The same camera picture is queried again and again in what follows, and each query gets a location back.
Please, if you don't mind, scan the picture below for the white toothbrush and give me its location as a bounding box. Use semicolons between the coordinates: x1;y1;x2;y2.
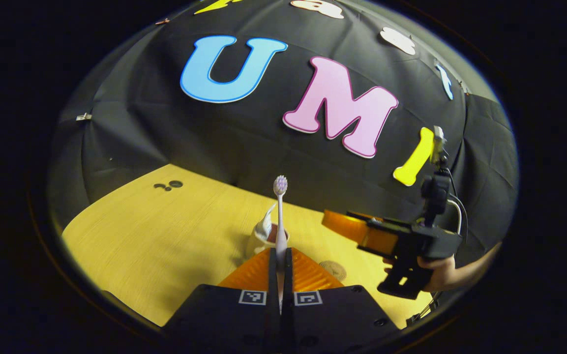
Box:
273;175;289;315

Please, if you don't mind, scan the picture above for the round brown coaster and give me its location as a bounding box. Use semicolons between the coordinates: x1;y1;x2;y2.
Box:
319;260;347;282

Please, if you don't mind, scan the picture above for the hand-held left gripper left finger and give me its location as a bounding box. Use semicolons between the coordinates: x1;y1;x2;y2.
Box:
164;247;281;354

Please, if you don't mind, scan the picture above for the beige cup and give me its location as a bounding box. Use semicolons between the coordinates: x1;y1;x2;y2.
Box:
245;224;290;261

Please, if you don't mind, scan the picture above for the black backdrop cloth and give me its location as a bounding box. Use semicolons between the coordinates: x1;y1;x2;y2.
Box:
47;0;520;268

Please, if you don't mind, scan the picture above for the wooden desktop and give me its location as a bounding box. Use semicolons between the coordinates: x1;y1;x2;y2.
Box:
62;164;441;330

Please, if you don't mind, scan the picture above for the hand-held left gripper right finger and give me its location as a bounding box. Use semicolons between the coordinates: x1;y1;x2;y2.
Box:
282;247;403;353

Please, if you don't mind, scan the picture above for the white toothpaste tube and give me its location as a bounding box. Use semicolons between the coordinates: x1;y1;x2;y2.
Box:
256;204;277;241

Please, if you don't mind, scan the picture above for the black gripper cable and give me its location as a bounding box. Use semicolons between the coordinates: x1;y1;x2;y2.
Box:
447;167;469;236

